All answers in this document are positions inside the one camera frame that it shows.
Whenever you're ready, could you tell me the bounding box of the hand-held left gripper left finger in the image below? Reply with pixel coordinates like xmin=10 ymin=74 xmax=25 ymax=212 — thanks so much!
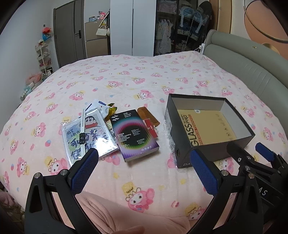
xmin=24 ymin=148 xmax=99 ymax=234

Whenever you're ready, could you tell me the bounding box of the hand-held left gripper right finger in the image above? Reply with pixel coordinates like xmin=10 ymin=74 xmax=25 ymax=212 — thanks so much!
xmin=190 ymin=150 xmax=264 ymax=234

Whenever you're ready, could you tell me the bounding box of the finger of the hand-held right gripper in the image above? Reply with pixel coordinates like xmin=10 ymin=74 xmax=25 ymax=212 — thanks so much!
xmin=255 ymin=142 xmax=288 ymax=175
xmin=226 ymin=142 xmax=256 ymax=172

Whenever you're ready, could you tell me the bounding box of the cartoon craft kit pack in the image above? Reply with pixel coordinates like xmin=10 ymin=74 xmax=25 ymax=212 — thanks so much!
xmin=62 ymin=109 xmax=120 ymax=160

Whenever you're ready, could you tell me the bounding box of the black cardboard box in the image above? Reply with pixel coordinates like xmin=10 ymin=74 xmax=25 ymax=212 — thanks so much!
xmin=165 ymin=93 xmax=256 ymax=169

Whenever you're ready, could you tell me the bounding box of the black rainbow-print box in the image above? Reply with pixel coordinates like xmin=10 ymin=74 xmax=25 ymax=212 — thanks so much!
xmin=112 ymin=109 xmax=160 ymax=163

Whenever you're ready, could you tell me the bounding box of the white blue wet wipes pack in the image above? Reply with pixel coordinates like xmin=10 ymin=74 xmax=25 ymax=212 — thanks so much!
xmin=85 ymin=98 xmax=111 ymax=118

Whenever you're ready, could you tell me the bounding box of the white smart watch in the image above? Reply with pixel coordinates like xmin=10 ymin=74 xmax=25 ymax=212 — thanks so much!
xmin=78 ymin=108 xmax=87 ymax=160

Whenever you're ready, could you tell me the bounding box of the yellow screen protector packet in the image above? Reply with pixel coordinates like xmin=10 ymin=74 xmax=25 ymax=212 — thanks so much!
xmin=178 ymin=109 xmax=239 ymax=148

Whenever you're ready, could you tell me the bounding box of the clear bubble wrap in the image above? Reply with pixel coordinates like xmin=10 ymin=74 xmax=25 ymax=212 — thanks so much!
xmin=160 ymin=119 xmax=181 ymax=172

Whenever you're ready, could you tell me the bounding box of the person's pink clothing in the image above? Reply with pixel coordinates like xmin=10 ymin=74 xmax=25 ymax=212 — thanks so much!
xmin=75 ymin=191 xmax=214 ymax=234

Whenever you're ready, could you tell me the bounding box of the yellow green snack packet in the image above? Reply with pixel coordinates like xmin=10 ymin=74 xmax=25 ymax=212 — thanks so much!
xmin=107 ymin=103 xmax=118 ymax=117

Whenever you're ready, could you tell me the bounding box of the red black small packet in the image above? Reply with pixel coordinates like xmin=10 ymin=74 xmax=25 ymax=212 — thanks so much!
xmin=144 ymin=119 xmax=159 ymax=138

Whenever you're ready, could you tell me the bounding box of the wooden comb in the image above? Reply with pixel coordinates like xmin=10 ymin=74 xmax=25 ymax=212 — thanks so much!
xmin=137 ymin=107 xmax=161 ymax=126

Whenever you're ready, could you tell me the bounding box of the grey padded headboard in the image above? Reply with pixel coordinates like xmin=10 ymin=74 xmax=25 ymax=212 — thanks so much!
xmin=203 ymin=29 xmax=288 ymax=144

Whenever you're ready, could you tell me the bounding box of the pink printed blanket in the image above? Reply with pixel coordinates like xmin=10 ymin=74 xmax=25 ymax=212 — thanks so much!
xmin=0 ymin=51 xmax=288 ymax=234

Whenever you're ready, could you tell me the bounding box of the white storage rack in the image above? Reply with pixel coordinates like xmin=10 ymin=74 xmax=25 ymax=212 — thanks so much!
xmin=35 ymin=43 xmax=54 ymax=78

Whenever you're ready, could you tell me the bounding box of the beige drawer cabinet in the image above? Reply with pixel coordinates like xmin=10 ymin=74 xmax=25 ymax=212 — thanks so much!
xmin=84 ymin=20 xmax=111 ymax=60

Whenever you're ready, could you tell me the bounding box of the thin metal hoop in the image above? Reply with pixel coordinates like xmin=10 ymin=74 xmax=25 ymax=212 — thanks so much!
xmin=244 ymin=0 xmax=288 ymax=44

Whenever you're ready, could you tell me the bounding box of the grey door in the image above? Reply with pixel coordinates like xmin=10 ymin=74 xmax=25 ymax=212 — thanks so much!
xmin=53 ymin=0 xmax=87 ymax=68

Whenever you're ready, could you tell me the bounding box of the cream handbag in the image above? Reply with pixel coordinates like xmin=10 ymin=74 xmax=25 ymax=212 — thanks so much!
xmin=96 ymin=25 xmax=108 ymax=37

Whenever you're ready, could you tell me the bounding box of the glass display cabinet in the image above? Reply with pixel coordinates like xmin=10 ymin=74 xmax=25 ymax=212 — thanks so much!
xmin=154 ymin=0 xmax=212 ymax=57

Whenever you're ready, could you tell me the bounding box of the white wardrobe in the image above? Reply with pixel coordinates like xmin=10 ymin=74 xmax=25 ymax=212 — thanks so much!
xmin=110 ymin=0 xmax=157 ymax=57

